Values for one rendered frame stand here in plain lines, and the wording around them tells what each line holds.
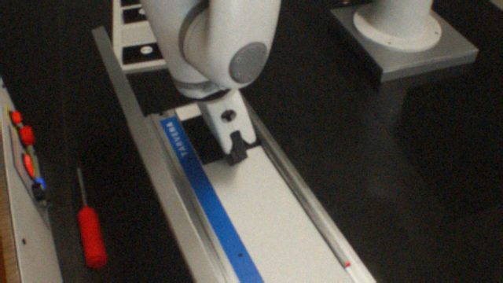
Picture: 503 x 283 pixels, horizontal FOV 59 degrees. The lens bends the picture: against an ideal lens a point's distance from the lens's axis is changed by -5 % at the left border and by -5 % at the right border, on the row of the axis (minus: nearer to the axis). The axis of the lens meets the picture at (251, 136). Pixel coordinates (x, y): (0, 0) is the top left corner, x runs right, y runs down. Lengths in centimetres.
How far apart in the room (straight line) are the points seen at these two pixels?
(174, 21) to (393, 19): 58
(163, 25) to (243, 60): 10
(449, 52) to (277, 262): 59
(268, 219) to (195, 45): 29
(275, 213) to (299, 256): 8
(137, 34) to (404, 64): 56
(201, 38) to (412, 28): 62
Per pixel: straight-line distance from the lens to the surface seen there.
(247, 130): 61
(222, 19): 43
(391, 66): 93
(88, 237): 67
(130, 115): 54
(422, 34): 103
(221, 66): 45
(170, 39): 50
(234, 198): 68
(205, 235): 65
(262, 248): 64
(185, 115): 79
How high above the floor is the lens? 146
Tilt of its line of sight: 45 degrees down
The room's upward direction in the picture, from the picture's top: straight up
